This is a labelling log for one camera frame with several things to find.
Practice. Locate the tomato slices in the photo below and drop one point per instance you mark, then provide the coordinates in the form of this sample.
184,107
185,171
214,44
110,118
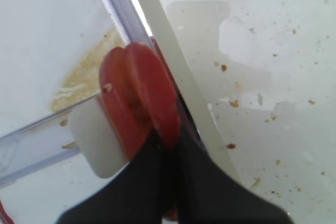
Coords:
155,90
122,104

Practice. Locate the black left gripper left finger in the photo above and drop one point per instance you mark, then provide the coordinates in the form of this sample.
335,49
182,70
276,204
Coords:
143,192

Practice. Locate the tomato slices in holder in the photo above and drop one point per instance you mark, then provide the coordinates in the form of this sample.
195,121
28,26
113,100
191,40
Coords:
122,104

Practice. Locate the left red strip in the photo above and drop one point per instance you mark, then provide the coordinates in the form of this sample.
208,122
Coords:
4,217

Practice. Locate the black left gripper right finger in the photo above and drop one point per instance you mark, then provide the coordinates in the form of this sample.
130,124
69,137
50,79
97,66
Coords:
205,194

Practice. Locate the white metal tray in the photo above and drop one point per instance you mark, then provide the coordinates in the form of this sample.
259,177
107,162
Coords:
266,71

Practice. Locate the white block behind tomatoes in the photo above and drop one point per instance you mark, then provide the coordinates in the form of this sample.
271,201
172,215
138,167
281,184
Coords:
96,139

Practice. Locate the left clear vertical rail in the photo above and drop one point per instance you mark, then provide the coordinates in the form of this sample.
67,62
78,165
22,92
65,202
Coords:
129,21

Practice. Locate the clear tomato holder rail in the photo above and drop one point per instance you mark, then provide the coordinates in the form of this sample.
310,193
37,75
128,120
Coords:
38,145

